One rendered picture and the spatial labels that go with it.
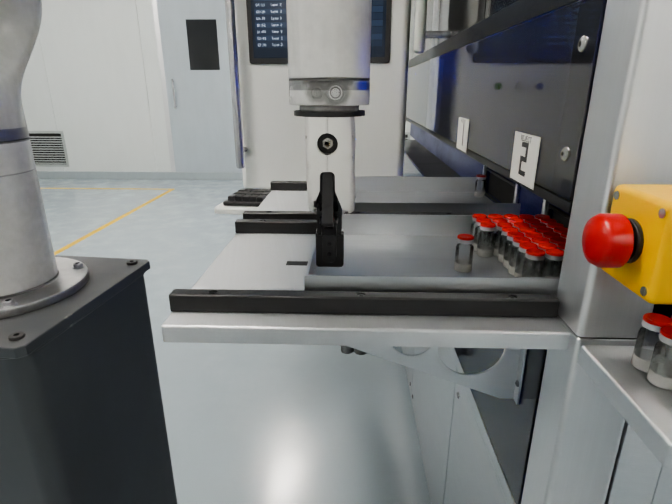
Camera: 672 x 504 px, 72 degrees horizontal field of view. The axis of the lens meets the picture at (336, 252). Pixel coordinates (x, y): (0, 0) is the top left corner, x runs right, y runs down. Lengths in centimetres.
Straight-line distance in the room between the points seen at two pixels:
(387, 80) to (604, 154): 99
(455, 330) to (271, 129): 108
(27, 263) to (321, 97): 40
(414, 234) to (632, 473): 41
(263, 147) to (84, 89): 546
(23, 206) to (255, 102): 92
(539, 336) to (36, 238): 58
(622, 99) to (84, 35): 656
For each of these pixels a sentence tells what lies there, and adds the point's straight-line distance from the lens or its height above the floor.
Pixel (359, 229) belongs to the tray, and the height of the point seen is 89.
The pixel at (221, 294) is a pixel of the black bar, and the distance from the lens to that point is 50.
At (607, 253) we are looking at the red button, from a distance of 38.
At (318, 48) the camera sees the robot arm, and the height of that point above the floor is 114.
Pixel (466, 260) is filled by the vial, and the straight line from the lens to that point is 60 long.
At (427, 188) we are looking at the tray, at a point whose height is 89.
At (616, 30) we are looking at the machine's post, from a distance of 47.
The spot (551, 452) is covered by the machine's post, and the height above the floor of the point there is 74.
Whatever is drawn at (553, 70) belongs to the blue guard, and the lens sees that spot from 58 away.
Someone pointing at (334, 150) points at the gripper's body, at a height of 104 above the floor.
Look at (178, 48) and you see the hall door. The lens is 631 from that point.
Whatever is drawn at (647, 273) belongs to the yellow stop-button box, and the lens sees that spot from 39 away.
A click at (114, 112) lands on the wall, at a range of 666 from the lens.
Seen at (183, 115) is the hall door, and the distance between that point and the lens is 631.
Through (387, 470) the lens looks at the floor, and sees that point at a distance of 158.
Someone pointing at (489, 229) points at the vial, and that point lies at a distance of 66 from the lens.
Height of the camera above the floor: 110
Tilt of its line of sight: 19 degrees down
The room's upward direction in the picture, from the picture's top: straight up
